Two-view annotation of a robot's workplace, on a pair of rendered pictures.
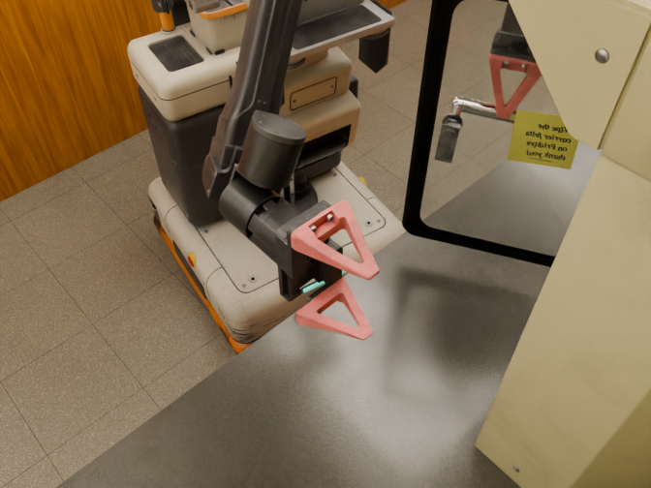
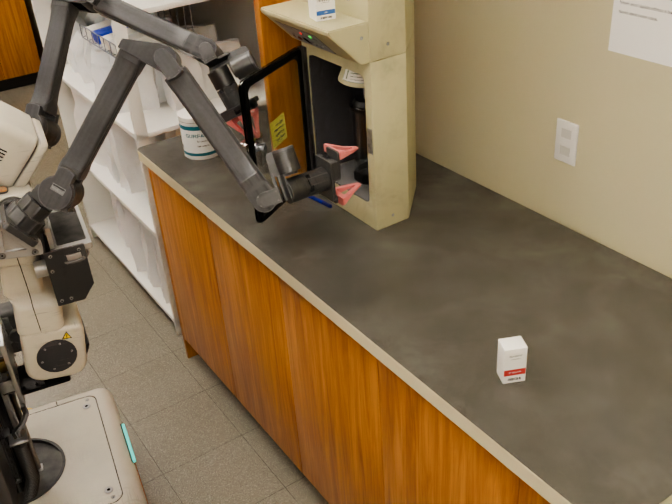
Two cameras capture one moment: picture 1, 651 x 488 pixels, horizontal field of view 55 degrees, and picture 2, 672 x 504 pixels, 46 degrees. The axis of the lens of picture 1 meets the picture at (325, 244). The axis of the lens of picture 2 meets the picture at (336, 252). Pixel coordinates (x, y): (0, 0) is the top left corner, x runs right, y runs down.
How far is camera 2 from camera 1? 1.72 m
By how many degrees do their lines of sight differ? 60
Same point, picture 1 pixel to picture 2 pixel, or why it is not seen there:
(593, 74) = (361, 44)
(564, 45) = (352, 42)
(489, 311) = (308, 220)
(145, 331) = not seen: outside the picture
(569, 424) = (397, 163)
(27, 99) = not seen: outside the picture
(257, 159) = (293, 159)
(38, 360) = not seen: outside the picture
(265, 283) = (117, 480)
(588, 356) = (391, 128)
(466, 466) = (386, 233)
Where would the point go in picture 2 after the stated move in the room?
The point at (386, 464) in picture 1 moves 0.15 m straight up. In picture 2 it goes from (382, 252) to (380, 201)
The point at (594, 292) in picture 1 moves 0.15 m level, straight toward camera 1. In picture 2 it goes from (384, 104) to (431, 117)
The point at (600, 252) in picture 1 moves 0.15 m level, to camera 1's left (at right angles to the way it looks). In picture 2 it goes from (380, 89) to (374, 112)
